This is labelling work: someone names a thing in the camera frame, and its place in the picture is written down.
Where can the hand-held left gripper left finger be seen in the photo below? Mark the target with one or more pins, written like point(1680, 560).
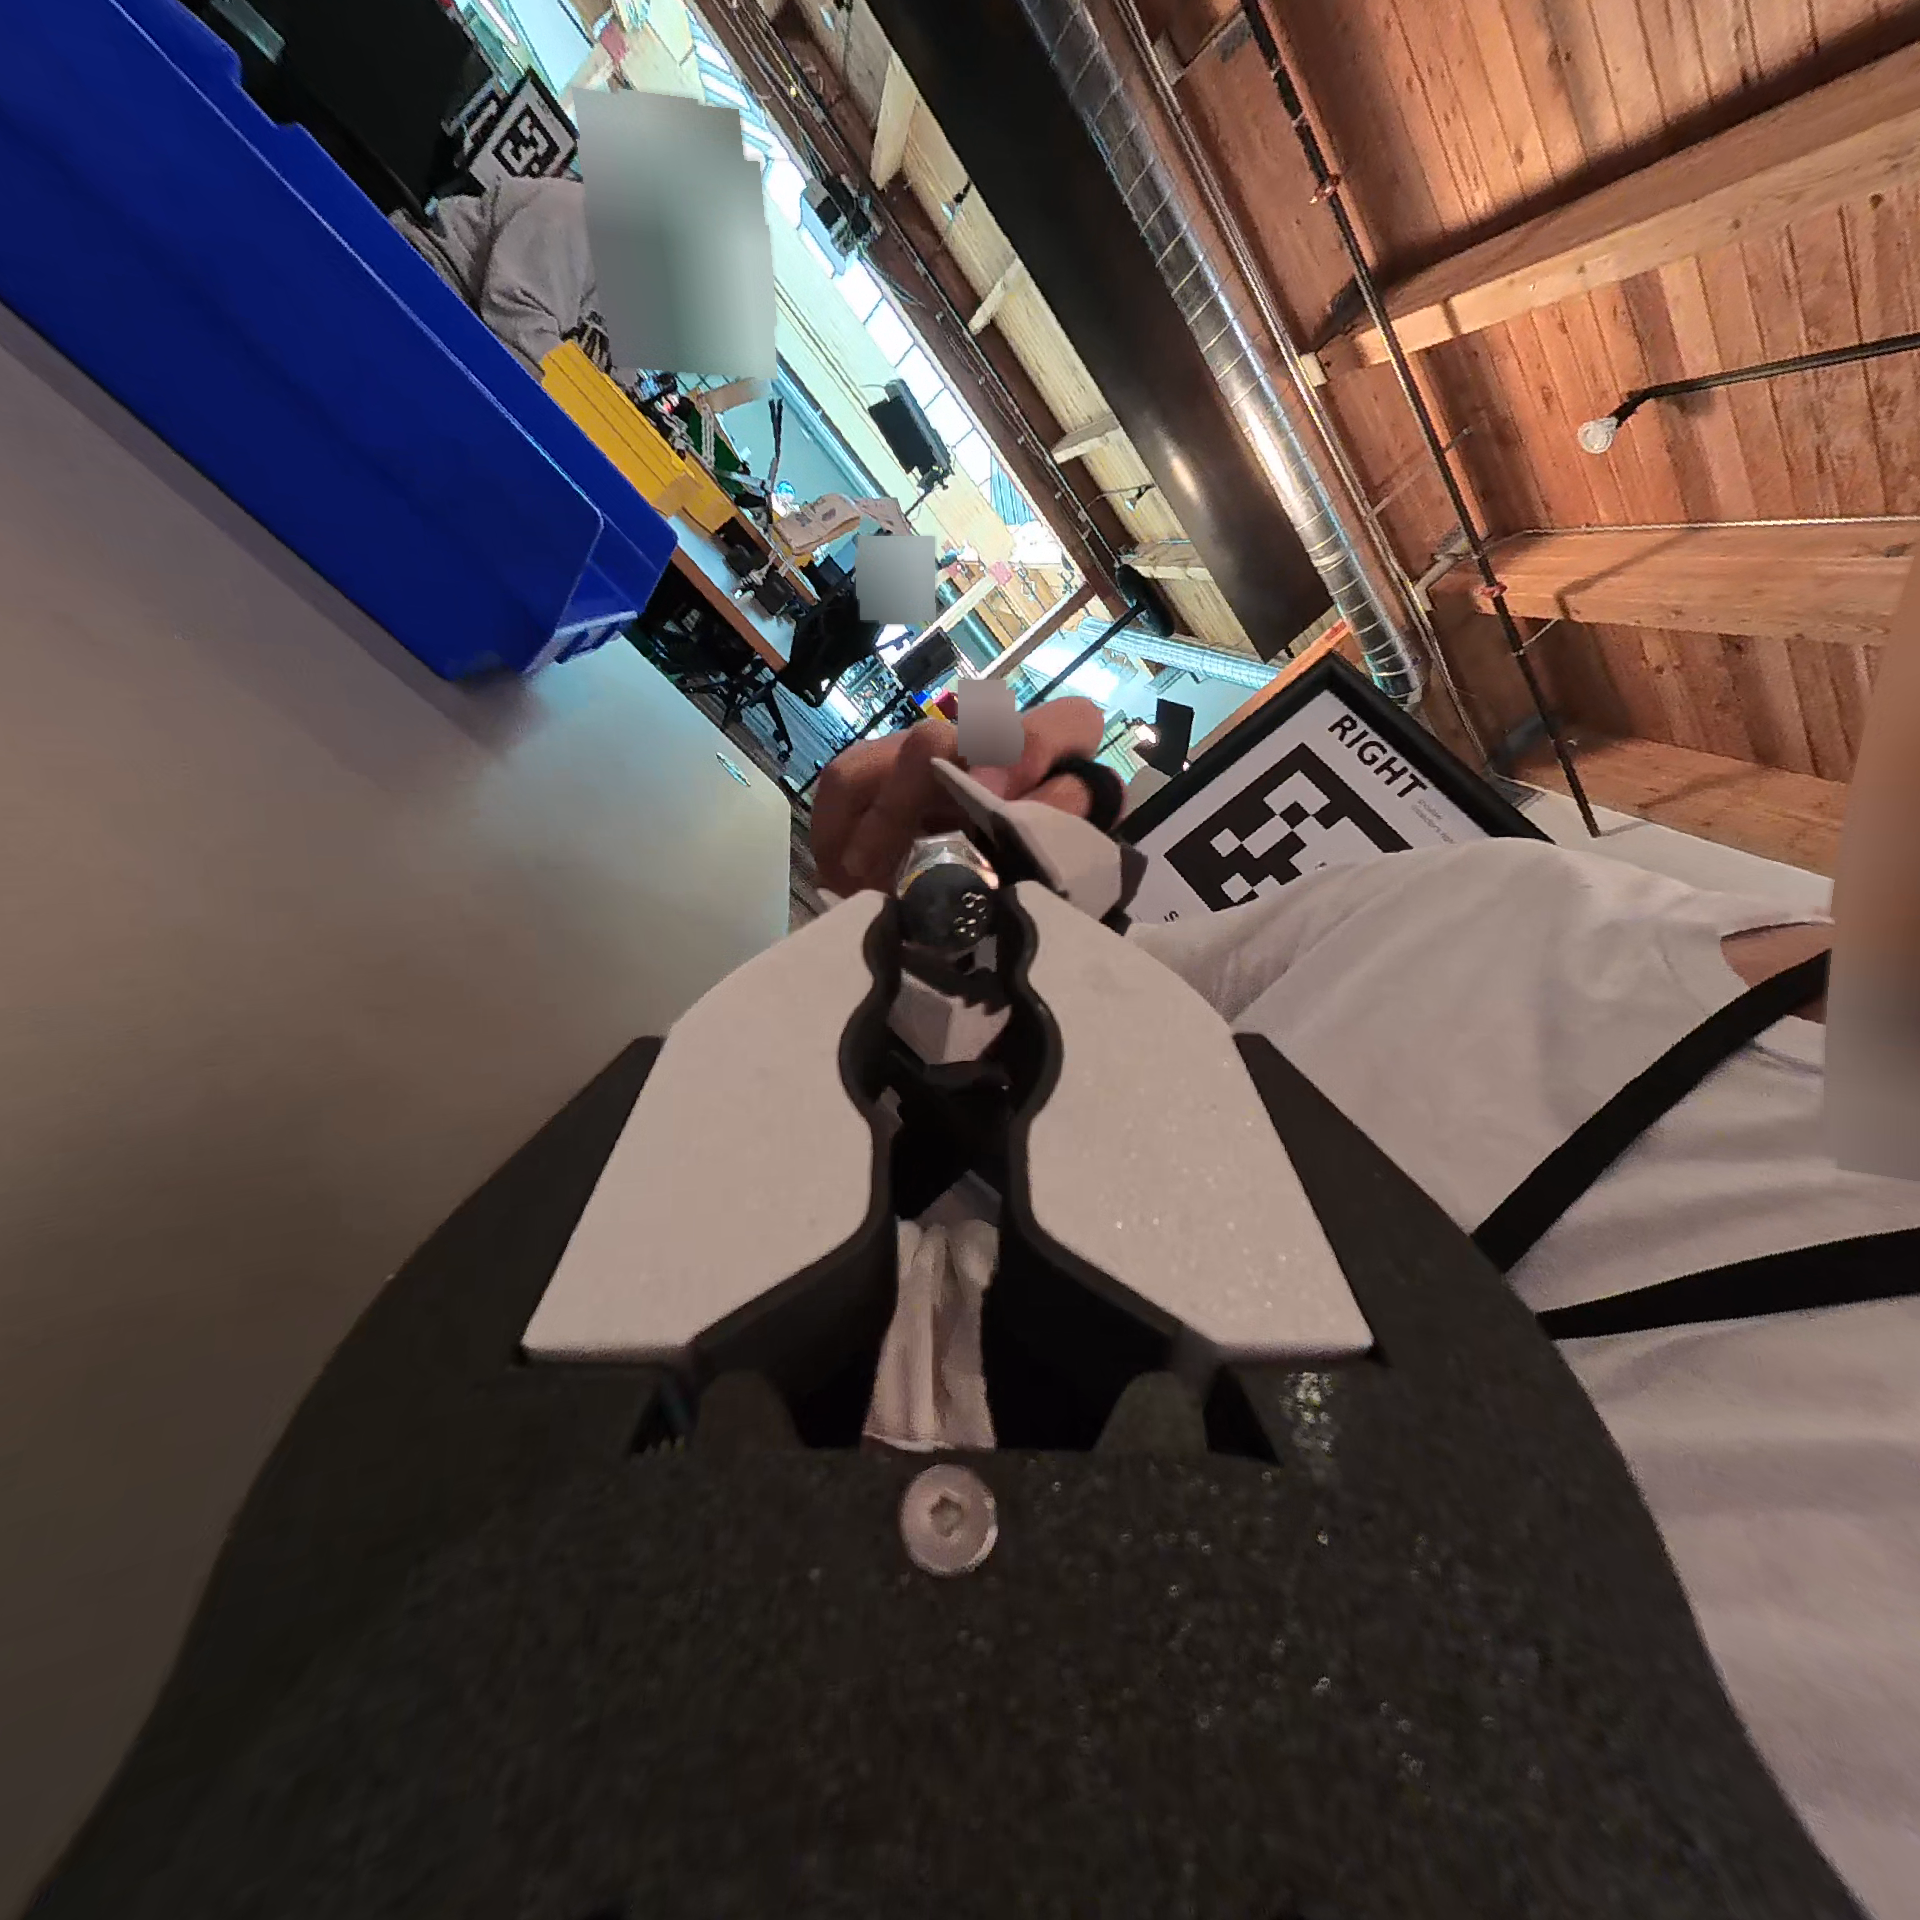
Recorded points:
point(720, 1171)

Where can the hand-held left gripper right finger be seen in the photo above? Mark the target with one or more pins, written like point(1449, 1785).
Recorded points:
point(1185, 1171)

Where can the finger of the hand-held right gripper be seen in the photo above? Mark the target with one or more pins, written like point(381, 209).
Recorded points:
point(1073, 856)
point(938, 1027)

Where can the steel hex bolt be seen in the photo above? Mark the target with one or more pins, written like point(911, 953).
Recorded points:
point(951, 912)

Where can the steel hex nut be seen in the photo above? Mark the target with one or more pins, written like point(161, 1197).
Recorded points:
point(933, 863)

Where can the person's right hand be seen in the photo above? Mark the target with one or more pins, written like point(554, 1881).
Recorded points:
point(869, 809)

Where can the black framed marker sign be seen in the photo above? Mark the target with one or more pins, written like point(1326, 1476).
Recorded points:
point(1290, 839)

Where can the black office chair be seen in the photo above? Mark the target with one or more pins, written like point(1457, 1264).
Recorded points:
point(826, 660)

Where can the black light panel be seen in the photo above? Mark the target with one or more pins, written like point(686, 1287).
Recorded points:
point(907, 435)

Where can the wooden work table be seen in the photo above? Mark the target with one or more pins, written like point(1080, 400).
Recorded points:
point(734, 600)

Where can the yellow plastic bin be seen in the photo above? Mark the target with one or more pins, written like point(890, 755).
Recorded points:
point(629, 435)

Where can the ceiling light bulb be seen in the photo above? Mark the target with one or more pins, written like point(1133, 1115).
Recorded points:
point(1599, 435)

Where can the white marker tag card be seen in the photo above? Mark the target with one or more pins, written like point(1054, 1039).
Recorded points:
point(528, 141)

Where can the blue plastic bin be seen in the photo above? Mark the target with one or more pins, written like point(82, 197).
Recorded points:
point(299, 329)

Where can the black monitor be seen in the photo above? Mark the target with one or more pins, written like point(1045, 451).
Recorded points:
point(375, 89)

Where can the spiral metal air duct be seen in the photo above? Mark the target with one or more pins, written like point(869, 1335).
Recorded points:
point(1231, 345)

